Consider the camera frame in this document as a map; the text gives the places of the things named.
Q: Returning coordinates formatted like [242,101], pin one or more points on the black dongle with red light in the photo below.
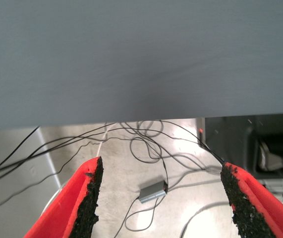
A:
[201,135]

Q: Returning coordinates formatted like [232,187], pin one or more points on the grey metal hub box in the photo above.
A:
[153,191]

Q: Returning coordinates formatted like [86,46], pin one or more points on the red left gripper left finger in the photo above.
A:
[64,210]

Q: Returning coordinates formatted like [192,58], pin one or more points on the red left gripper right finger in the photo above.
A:
[260,210]

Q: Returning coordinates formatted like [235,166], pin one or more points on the dark grey table cloth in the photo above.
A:
[131,62]

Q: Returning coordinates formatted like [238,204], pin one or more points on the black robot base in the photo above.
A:
[243,143]

